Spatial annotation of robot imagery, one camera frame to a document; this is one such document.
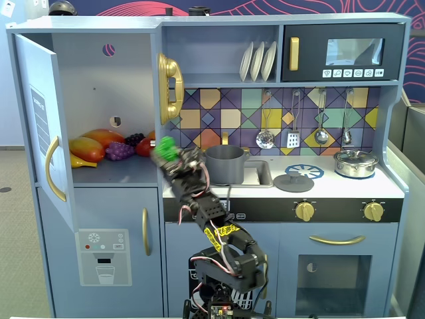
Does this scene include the white toy plate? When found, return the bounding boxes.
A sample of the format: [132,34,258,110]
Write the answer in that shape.
[260,41,278,82]
[239,41,255,82]
[250,41,266,82]

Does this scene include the yellow toy banana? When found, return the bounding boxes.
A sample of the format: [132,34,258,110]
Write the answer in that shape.
[70,154,98,169]

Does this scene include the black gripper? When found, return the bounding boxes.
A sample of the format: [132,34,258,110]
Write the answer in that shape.
[150,147,216,206]

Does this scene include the shiny steel pot with lid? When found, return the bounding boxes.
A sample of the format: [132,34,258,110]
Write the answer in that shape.
[333,149,379,178]

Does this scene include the blue toy kitchen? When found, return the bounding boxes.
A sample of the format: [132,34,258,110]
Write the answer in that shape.
[6,12,412,318]

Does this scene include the oven door with window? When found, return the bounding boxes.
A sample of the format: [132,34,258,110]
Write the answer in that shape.
[278,223,399,316]

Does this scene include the gold microwave handle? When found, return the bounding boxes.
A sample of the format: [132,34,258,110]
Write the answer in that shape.
[288,37,300,72]

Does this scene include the dark toy grapes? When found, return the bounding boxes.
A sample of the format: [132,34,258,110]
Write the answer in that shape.
[124,132,146,148]

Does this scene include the gray plastic pot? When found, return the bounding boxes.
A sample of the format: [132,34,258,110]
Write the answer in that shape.
[204,145,250,186]

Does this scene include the red toy apple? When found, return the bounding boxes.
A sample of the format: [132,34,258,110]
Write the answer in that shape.
[135,138,157,158]

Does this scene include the gray pot lid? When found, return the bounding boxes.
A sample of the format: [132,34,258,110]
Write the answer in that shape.
[273,172,315,193]

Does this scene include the green toy pineapple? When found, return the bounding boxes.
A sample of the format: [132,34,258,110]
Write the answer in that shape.
[151,136,179,162]

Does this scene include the steel ladle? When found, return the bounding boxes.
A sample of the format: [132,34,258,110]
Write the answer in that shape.
[313,88,329,146]

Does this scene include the large orange red mango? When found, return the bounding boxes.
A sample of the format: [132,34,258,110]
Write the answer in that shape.
[81,128,126,149]

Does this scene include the blue cabinet door with list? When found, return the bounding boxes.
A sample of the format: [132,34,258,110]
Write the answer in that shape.
[13,33,79,233]

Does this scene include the gray toy sink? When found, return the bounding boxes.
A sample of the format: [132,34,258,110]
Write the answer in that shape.
[209,159,274,189]

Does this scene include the gold dishwasher door handle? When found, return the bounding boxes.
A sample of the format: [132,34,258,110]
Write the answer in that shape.
[262,254,269,300]

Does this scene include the yellow red toy mango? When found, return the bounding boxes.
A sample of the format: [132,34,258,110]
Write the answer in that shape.
[68,136,106,163]

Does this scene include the steel skimmer spoon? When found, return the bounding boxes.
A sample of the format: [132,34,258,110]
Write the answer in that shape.
[255,89,276,150]

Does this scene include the black helmet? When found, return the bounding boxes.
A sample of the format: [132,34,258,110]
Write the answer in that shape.
[48,0,78,17]

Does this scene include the gold stove knob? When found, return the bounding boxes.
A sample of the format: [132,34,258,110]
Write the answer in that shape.
[363,201,386,222]
[294,201,316,222]

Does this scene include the gold oven door handle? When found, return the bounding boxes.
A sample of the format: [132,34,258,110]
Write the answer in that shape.
[308,235,367,246]

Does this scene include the curved gold cabinet door handle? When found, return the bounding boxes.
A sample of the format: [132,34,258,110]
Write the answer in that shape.
[45,135,67,203]

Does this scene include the white wall socket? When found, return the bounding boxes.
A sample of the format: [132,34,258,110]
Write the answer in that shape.
[0,0,17,18]

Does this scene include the purple toy grapes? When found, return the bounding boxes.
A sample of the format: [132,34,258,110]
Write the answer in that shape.
[105,142,136,161]

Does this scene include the gold freezer door handle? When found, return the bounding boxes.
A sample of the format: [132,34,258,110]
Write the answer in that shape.
[141,207,152,257]

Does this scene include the steel slotted spatula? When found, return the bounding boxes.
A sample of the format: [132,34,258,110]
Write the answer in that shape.
[286,89,301,149]

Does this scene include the black toy microwave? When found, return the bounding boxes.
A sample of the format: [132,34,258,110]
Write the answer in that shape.
[281,23,406,82]

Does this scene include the gold toy telephone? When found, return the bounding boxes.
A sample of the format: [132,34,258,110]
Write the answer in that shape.
[157,52,185,126]

